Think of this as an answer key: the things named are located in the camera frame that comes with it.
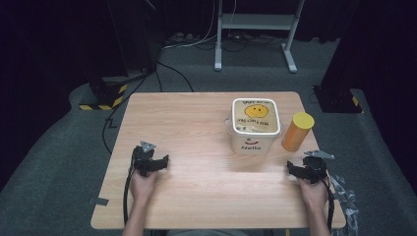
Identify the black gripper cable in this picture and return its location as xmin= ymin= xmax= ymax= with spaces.
xmin=122 ymin=153 xmax=137 ymax=227
xmin=322 ymin=176 xmax=336 ymax=231

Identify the white floor cable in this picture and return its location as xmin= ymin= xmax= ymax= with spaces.
xmin=161 ymin=0 xmax=218 ymax=51

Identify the white metal stand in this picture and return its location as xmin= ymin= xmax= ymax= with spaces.
xmin=213 ymin=0 xmax=306 ymax=74

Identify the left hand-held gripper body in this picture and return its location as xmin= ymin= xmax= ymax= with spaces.
xmin=132 ymin=141 xmax=157 ymax=178

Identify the black yellow striped stand base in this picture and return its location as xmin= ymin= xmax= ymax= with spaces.
xmin=78 ymin=76 xmax=129 ymax=112

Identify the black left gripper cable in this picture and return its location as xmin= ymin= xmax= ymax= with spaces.
xmin=122 ymin=153 xmax=137 ymax=227

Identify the yellow cylindrical canister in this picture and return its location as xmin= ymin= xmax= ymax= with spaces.
xmin=281 ymin=111 xmax=316 ymax=153

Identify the person's right hand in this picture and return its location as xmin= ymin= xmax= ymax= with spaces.
xmin=297 ymin=178 xmax=329 ymax=211

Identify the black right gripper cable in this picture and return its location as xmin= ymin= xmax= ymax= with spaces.
xmin=322 ymin=176 xmax=336 ymax=231

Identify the grey tape strip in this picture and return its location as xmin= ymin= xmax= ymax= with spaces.
xmin=88 ymin=196 xmax=110 ymax=207

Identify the black floor cable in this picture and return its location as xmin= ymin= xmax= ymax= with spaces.
xmin=100 ymin=60 xmax=195 ymax=155

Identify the crumpled silver plastic wrap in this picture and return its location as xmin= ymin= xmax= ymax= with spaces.
xmin=329 ymin=174 xmax=361 ymax=236

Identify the power strip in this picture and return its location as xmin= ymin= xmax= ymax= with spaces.
xmin=164 ymin=31 xmax=199 ymax=46

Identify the white bucket with smiley lid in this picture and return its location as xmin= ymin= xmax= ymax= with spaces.
xmin=223 ymin=97 xmax=283 ymax=156

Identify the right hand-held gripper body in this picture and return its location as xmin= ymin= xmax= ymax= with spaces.
xmin=302 ymin=149 xmax=335 ymax=184

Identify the person's left hand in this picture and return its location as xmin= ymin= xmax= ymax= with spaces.
xmin=129 ymin=171 xmax=159 ymax=205

